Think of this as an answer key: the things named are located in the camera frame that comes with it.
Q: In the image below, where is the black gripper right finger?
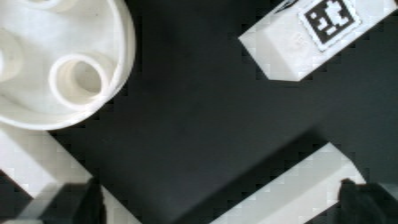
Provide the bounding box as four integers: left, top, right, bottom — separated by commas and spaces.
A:
336, 179, 398, 224

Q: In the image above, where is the white stool leg with tag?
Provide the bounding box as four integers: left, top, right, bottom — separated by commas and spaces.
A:
239, 0, 398, 81

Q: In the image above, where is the white round stool seat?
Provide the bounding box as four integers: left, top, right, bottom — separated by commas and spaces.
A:
0, 0, 137, 130

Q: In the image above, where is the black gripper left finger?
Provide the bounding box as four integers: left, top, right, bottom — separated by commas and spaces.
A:
18, 178, 107, 224

